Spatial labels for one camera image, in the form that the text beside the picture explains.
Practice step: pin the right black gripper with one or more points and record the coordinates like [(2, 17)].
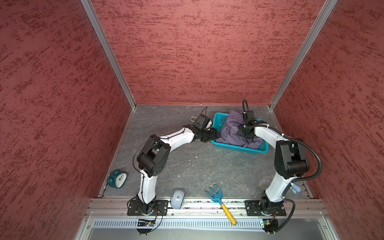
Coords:
[(240, 132)]

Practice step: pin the purple trousers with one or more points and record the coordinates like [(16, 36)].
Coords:
[(229, 133)]

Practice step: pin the grey computer mouse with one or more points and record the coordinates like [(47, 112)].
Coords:
[(177, 199)]

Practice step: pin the teal alarm clock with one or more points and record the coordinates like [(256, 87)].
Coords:
[(116, 179)]

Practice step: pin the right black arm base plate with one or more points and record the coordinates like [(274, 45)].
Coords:
[(264, 208)]

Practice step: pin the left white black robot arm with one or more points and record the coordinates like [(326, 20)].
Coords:
[(153, 157)]

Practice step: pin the slotted white cable duct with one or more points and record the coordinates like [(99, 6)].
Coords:
[(193, 224)]

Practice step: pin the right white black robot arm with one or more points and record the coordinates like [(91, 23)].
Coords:
[(290, 163)]

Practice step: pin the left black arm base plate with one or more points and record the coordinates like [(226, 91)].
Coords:
[(156, 207)]

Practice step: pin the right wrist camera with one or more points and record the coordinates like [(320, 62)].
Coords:
[(249, 117)]

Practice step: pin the teal plastic basket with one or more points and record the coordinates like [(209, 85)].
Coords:
[(218, 122)]

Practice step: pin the aluminium front rail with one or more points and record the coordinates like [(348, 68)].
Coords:
[(205, 208)]

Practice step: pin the blue toy rake yellow handle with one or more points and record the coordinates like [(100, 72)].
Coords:
[(216, 195)]

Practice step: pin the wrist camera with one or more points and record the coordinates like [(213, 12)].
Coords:
[(249, 117), (202, 122)]

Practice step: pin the light blue stapler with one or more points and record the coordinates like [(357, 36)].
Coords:
[(295, 189)]

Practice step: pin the beige rubber band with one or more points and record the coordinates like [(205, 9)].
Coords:
[(193, 119)]

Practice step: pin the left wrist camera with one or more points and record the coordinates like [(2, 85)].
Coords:
[(202, 122)]

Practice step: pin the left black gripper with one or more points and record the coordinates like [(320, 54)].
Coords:
[(213, 135)]

